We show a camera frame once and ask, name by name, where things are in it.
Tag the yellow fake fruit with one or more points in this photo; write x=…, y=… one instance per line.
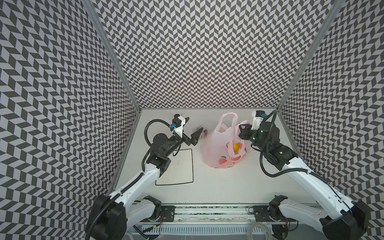
x=237, y=147

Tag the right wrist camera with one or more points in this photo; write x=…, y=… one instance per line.
x=258, y=117

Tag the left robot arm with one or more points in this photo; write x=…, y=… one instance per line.
x=112, y=215

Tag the pink plastic bag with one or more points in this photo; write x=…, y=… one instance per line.
x=217, y=148

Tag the clear tube loop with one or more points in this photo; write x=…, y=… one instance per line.
x=259, y=228

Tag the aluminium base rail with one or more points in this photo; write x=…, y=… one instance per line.
x=220, y=214

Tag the white mat black border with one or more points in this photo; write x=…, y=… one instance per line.
x=180, y=170

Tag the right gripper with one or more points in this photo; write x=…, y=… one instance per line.
x=247, y=132

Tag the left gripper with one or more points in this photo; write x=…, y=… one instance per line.
x=194, y=139

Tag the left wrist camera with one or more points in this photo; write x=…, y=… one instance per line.
x=178, y=124

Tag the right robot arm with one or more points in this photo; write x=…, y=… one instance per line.
x=338, y=218

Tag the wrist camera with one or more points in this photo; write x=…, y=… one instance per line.
x=258, y=117
x=178, y=124

